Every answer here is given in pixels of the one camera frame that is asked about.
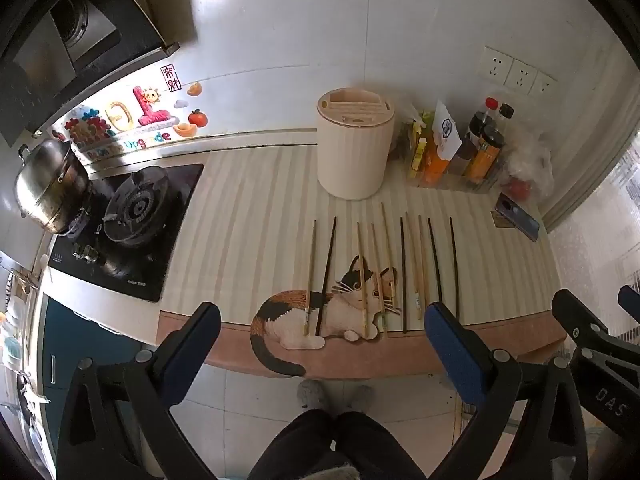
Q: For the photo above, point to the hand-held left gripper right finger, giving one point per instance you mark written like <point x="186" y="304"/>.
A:
<point x="450" y="350"/>

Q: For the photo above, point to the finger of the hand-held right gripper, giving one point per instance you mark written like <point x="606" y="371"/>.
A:
<point x="630" y="300"/>
<point x="575" y="310"/>

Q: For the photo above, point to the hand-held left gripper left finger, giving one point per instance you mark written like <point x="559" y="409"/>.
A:
<point x="185" y="355"/>

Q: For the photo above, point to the dark wooden chopstick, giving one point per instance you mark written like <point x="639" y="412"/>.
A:
<point x="454" y="270"/>
<point x="326" y="280"/>
<point x="434" y="260"/>
<point x="403" y="280"/>

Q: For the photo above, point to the light wooden chopstick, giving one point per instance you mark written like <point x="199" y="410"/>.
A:
<point x="378" y="280"/>
<point x="362" y="285"/>
<point x="387" y="255"/>
<point x="310" y="280"/>

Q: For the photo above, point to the beige round chopstick holder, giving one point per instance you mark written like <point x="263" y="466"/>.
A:
<point x="352" y="150"/>

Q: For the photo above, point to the frosted glass door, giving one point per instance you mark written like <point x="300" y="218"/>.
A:
<point x="600" y="240"/>

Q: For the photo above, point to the grey slipper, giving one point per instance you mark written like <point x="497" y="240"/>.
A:
<point x="313" y="395"/>
<point x="357" y="396"/>

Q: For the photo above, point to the blue smartphone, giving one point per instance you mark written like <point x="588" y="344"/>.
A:
<point x="517" y="216"/>

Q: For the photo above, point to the blue cabinet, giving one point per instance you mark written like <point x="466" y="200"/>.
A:
<point x="75" y="330"/>

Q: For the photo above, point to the brown card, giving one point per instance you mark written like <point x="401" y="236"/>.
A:
<point x="500" y="220"/>

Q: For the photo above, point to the black gas stove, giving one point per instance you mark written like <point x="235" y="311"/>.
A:
<point x="140" y="240"/>

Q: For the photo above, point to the red round item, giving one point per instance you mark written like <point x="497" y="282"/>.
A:
<point x="520" y="190"/>

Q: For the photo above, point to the person's black trousers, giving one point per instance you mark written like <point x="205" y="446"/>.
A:
<point x="340" y="445"/>

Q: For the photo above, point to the clear plastic bag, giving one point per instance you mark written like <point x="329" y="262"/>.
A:
<point x="532" y="155"/>

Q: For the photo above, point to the orange label bottle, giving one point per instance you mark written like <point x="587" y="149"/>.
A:
<point x="485" y="157"/>

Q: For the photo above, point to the orange packet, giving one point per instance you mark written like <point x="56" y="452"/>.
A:
<point x="434" y="165"/>

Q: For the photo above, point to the dark jar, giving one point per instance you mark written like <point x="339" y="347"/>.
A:
<point x="462" y="160"/>

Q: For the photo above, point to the yellow packet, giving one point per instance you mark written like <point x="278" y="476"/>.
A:
<point x="417" y="157"/>

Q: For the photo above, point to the red cap dark bottle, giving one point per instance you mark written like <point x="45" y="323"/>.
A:
<point x="480" y="122"/>

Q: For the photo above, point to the stainless steel pot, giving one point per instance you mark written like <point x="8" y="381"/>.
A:
<point x="47" y="185"/>

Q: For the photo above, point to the green packet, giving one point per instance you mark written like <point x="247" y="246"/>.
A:
<point x="422" y="122"/>

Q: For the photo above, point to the black range hood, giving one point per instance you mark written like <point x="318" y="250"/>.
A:
<point x="75" y="35"/>

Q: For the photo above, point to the grey door frame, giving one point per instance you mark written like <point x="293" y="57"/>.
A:
<point x="575" y="160"/>

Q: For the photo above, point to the white wall outlet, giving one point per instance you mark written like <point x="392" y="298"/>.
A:
<point x="496" y="63"/>
<point x="544" y="85"/>
<point x="521" y="76"/>

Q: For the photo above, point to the colourful wall sticker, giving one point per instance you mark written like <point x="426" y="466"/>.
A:
<point x="120" y="120"/>

